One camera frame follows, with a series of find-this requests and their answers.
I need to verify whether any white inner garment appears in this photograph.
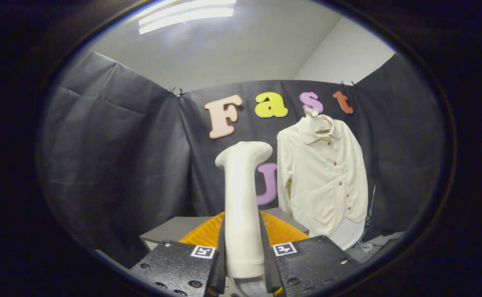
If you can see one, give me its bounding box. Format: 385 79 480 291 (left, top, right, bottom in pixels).
329 219 366 251

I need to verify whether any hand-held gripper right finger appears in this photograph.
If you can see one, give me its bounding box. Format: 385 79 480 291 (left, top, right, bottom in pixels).
259 210 361 296

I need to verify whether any white garment steamer with hose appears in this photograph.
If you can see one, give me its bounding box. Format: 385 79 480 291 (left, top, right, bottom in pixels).
215 141 273 297

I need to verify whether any cream button-up shirt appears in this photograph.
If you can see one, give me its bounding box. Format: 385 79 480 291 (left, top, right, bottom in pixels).
277 115 368 238

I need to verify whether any black backdrop cloth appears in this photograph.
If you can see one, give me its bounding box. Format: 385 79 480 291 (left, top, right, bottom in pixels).
38 50 447 264

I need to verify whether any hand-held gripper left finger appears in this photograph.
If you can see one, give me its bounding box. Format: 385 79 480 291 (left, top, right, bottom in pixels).
129 212 227 297

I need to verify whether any grey cabinet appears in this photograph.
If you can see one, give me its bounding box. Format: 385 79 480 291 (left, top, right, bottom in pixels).
140 207 310 252

